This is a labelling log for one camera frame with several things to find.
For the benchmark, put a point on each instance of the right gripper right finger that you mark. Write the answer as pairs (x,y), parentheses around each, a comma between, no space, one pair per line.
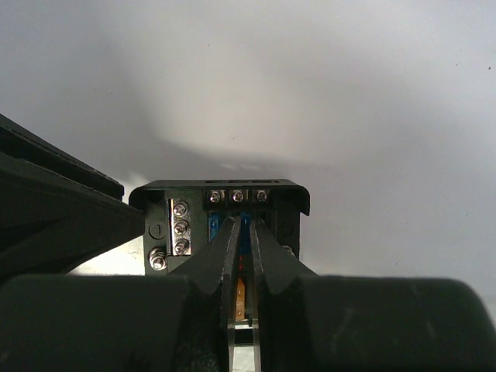
(309,322)

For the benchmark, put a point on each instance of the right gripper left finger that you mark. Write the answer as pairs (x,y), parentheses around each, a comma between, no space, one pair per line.
(91,323)

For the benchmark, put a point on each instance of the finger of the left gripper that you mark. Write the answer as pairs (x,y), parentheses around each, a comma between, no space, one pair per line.
(56,211)

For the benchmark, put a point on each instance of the orange fuse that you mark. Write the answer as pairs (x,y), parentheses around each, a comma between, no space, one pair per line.
(241,300)

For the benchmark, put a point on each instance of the black fuse box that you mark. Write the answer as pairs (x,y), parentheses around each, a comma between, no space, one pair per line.
(176,246)

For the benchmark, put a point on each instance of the blue fuse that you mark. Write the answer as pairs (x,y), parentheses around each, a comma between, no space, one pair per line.
(245,244)
(214,223)

